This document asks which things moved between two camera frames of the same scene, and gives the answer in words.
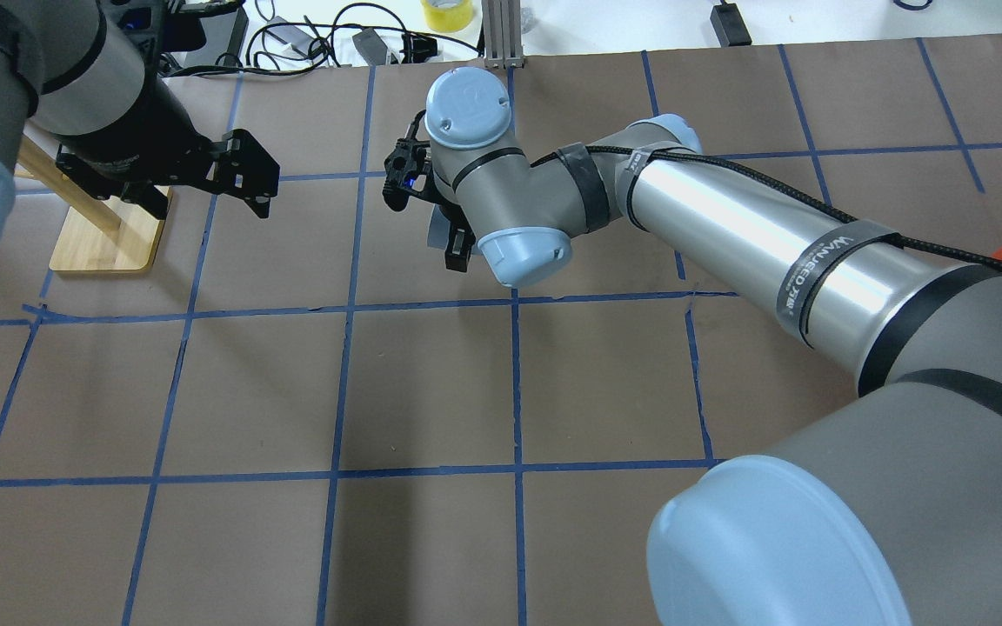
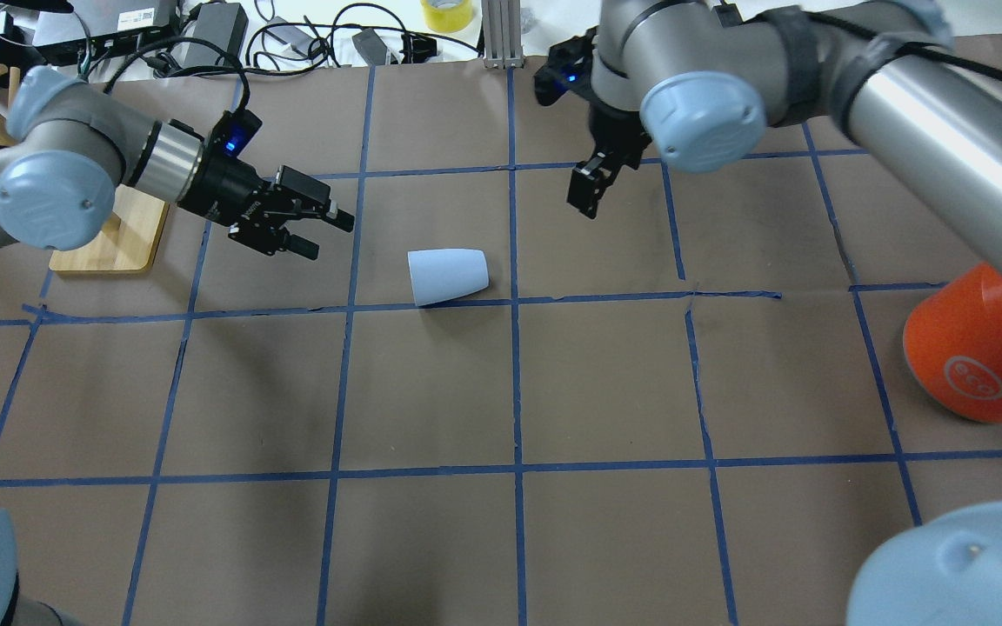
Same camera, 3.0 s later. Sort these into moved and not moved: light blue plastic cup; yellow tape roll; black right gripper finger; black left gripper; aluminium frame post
Moved: black right gripper finger; black left gripper; light blue plastic cup
Not moved: yellow tape roll; aluminium frame post
